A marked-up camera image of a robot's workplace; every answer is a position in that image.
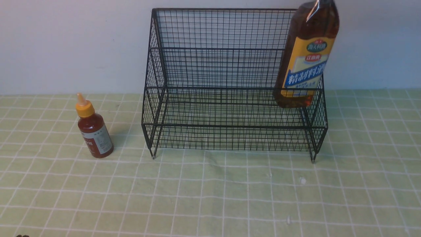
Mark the small red sauce bottle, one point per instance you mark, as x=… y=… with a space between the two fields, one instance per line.
x=93 y=129

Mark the large cooking wine bottle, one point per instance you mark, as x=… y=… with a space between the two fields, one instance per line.
x=312 y=33

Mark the black wire mesh rack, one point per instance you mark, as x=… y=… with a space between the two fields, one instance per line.
x=210 y=79

